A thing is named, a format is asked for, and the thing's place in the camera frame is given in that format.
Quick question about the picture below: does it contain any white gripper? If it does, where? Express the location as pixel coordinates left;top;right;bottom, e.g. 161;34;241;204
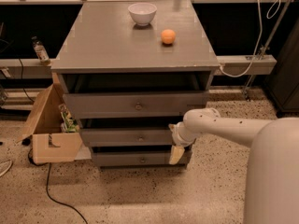
169;121;200;165

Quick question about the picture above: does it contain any grey drawer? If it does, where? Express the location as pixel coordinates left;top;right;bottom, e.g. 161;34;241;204
80;128;181;147
64;91;208;119
90;149;192;168

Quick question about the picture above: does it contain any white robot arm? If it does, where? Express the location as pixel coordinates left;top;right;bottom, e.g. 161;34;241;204
169;108;299;224

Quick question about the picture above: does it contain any grey top drawer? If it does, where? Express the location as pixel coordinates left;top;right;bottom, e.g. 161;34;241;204
64;91;208;119

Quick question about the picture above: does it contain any grey bottom drawer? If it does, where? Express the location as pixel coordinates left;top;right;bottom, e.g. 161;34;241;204
90;149;192;168

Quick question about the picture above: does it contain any grey drawer cabinet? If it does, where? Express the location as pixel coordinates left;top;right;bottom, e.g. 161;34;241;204
52;1;219;165

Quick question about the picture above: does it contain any open cardboard box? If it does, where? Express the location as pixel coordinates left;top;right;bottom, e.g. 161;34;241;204
17;73;82;164

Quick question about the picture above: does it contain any green snack bag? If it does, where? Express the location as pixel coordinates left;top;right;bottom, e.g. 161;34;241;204
59;104;79;133

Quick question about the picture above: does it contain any orange ball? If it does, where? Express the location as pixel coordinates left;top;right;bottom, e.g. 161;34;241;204
161;29;176;45

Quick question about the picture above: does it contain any dark cabinet at right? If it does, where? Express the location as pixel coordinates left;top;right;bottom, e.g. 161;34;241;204
264;21;299;113

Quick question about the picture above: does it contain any metal tripod pole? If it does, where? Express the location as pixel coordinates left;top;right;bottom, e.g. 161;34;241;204
242;0;293;102

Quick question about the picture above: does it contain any white bowl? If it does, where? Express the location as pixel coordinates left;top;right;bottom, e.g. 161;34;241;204
128;3;157;26

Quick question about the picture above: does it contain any clear plastic bottle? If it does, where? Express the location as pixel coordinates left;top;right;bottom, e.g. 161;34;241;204
32;36;50;65

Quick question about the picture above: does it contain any black floor cable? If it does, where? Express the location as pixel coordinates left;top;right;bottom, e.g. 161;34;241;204
27;147;89;224

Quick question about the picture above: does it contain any white hanging cable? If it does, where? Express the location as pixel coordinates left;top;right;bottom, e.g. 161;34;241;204
219;0;282;78

